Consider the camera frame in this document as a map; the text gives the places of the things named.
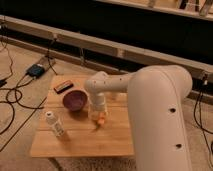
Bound white plastic bottle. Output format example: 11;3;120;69
45;111;64;137

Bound white cup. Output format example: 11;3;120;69
110;92;120;100

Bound black cable right side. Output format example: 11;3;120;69
193;74;213;161

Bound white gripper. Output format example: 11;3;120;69
88;93;108;121

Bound black floor cables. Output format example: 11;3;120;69
0;19;58;153

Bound wooden table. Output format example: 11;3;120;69
30;75;133;157

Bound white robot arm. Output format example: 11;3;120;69
84;65;192;171

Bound purple ceramic bowl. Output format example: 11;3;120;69
63;90;88;112

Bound black rectangular case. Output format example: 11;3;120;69
54;80;74;94

